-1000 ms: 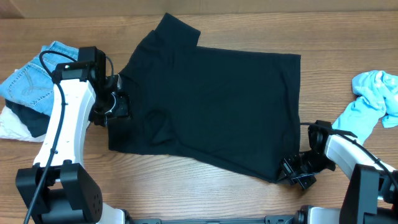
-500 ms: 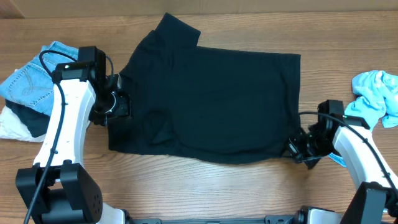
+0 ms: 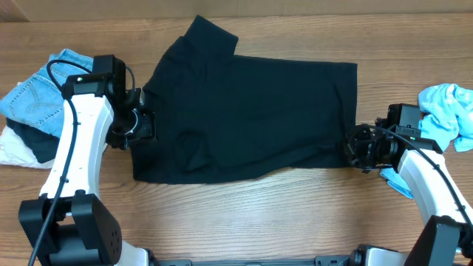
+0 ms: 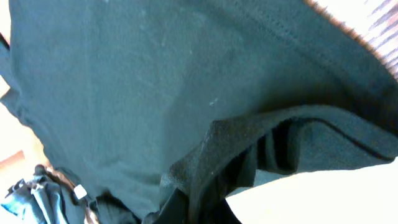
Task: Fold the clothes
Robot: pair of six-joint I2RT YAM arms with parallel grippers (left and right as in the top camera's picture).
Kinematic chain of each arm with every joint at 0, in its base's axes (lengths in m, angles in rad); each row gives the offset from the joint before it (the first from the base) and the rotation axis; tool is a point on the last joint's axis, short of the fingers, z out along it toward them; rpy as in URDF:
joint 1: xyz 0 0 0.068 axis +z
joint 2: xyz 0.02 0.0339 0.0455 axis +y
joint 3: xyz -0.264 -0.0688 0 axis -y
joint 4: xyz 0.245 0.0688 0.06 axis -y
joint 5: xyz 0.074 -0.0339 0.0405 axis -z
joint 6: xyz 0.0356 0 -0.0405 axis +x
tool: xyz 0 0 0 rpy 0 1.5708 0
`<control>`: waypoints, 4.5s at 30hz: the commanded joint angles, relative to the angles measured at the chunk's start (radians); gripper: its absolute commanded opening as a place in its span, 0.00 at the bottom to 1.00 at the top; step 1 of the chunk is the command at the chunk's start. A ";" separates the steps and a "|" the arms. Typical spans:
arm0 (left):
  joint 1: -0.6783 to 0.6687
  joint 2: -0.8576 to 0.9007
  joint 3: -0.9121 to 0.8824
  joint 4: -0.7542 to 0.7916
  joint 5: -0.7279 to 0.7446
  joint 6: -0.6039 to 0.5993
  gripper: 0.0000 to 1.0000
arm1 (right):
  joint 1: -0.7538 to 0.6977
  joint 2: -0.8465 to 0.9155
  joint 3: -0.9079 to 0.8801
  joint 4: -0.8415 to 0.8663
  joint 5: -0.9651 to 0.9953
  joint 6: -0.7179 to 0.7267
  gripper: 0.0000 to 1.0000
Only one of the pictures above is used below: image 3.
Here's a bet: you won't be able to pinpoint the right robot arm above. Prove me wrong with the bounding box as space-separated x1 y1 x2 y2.
344 124 472 265

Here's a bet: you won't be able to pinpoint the light blue garment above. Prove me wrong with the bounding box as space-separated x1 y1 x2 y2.
379 83 473 200

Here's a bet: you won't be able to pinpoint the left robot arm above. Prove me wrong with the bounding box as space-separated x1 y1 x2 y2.
18 73 157 265

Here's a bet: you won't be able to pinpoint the black t-shirt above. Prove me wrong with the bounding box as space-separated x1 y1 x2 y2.
131 16 358 184

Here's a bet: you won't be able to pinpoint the folded dark garment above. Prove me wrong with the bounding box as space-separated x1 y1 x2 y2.
7 118 59 163

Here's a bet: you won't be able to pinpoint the folded white garment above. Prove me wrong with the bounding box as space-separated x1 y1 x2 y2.
1 126 54 169

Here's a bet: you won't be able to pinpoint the folded blue jeans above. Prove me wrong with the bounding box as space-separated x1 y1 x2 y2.
1 49 93 137

